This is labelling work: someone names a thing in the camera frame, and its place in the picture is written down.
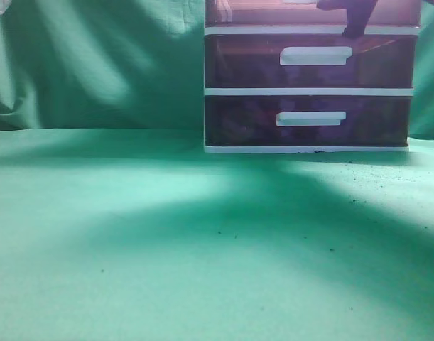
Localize dark gripper finger at drawer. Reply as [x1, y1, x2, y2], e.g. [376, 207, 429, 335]
[317, 0, 377, 38]

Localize middle brown translucent drawer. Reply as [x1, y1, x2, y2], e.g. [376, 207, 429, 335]
[205, 34, 416, 88]

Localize brown translucent drawer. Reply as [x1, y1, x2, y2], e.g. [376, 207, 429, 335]
[205, 1, 421, 26]
[205, 96, 411, 147]
[205, 34, 416, 88]

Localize top brown translucent drawer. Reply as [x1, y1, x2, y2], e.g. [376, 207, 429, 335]
[205, 1, 421, 26]

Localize bottom brown translucent drawer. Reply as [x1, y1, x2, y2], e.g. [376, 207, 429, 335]
[205, 96, 411, 147]

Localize green table cloth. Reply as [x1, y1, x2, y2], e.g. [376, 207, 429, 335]
[0, 1, 434, 340]

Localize white drawer cabinet frame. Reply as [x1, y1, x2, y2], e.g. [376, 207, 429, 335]
[204, 19, 420, 153]

